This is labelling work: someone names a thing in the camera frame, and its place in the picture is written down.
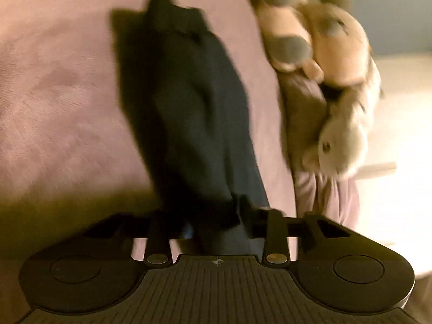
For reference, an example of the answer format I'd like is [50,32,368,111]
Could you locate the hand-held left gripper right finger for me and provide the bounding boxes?
[235,194,352,265]

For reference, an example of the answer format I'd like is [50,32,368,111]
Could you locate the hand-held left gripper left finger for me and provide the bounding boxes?
[81,210,195,265]

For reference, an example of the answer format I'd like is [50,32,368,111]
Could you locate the dark navy pants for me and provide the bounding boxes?
[110,0,272,255]

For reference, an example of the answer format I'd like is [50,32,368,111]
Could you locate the bed with purple sheet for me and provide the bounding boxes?
[0,0,299,264]

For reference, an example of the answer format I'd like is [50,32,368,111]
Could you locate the beige plush toy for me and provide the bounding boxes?
[250,0,372,88]

